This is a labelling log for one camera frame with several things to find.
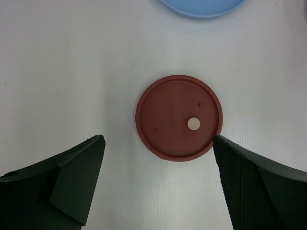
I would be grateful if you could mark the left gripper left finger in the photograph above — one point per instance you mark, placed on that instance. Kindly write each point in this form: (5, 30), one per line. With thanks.
(53, 194)

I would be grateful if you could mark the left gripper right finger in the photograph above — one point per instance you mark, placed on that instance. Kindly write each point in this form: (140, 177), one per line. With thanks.
(260, 194)

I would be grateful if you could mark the left dark red lid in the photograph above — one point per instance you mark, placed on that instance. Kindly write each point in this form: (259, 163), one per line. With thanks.
(177, 118)

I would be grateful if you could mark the blue plate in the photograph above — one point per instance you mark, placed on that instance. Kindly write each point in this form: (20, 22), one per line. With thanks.
(202, 9)

